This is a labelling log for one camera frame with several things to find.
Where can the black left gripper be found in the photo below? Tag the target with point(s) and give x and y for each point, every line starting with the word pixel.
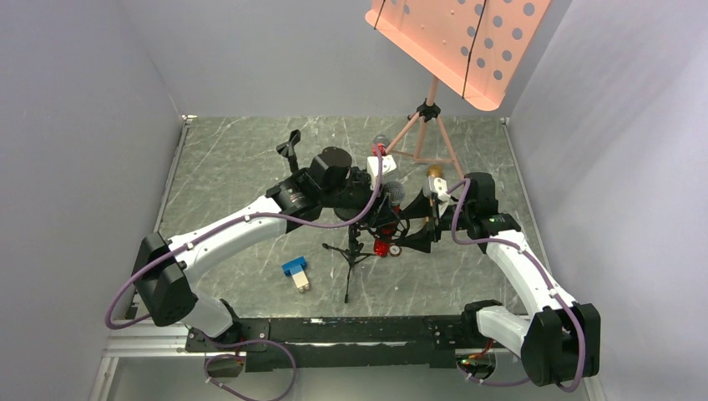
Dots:
pixel 374 205

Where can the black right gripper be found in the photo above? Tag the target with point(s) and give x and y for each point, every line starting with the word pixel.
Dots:
pixel 433 220

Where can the black tripod shock mount stand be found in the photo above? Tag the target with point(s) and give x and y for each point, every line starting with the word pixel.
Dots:
pixel 354 254

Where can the red glitter microphone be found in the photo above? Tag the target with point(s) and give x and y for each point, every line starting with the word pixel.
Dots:
pixel 393 193

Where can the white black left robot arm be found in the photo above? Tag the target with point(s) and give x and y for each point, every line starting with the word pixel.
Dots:
pixel 166 270

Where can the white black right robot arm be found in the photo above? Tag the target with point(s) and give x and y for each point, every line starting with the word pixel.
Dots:
pixel 558 341

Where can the black round-base clip mic stand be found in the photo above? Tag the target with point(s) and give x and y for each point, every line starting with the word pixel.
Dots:
pixel 349 216

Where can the black round-base fork mic stand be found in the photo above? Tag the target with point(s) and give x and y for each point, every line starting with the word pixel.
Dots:
pixel 290 149

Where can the pink music stand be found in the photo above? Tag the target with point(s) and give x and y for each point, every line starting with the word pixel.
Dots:
pixel 473 47

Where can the brown poker chip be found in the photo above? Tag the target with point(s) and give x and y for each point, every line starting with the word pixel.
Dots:
pixel 394 251

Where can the gold microphone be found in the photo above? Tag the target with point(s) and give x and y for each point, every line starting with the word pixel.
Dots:
pixel 437 208

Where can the purple glitter microphone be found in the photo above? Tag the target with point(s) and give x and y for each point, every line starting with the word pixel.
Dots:
pixel 381 141

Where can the blue white toy brick block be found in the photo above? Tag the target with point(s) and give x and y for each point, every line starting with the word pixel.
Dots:
pixel 296 270

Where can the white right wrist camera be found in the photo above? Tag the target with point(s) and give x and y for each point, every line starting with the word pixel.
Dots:
pixel 434 186

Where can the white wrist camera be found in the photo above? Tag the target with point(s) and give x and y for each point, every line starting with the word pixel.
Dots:
pixel 381 170
pixel 434 186

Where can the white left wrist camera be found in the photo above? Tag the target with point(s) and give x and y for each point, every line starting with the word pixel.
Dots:
pixel 381 170

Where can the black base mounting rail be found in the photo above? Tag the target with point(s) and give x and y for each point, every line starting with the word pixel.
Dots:
pixel 436 341

